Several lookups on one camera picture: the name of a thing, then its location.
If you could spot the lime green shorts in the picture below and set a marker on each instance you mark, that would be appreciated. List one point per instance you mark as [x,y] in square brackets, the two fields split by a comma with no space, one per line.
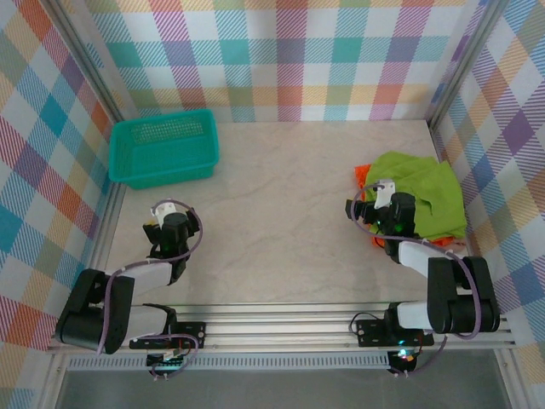
[434,191]

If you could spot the orange shorts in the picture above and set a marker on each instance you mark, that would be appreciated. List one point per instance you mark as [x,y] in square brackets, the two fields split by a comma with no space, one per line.
[361,172]

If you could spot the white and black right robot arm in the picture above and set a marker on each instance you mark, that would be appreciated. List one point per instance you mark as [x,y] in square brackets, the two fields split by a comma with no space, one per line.
[413,255]

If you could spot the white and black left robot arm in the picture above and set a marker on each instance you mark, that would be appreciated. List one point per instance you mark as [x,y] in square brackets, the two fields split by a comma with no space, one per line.
[145,274]

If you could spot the teal plastic basket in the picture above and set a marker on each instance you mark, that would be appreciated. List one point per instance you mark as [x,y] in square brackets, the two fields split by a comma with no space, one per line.
[170,153]

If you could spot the left controller board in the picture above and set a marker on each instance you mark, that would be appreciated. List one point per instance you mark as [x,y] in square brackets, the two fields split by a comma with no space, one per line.
[164,364]

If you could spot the controller board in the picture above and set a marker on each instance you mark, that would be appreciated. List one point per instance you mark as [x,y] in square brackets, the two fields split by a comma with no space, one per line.
[404,360]
[164,364]

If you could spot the right controller board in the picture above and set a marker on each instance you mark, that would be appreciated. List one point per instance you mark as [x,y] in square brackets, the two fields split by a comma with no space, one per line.
[404,360]

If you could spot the aluminium side rail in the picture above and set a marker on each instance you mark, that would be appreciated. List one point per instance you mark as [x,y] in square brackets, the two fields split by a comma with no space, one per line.
[104,234]

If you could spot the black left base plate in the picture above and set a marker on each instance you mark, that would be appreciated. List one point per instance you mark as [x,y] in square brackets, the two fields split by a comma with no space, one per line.
[198,331]

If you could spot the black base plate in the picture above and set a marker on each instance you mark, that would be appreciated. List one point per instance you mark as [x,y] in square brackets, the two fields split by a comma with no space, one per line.
[198,331]
[370,332]

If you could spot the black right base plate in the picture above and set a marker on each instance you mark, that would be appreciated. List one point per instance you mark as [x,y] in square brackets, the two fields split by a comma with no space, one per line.
[370,332]

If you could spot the aluminium rail frame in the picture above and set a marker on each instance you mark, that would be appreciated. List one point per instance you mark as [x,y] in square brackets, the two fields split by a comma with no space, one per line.
[277,330]

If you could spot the aluminium corner post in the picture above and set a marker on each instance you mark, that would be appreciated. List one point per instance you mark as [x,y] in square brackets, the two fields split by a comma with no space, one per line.
[469,55]
[89,55]

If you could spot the aluminium frame leg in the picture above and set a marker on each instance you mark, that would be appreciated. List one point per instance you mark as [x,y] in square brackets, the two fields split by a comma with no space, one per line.
[51,396]
[511,383]

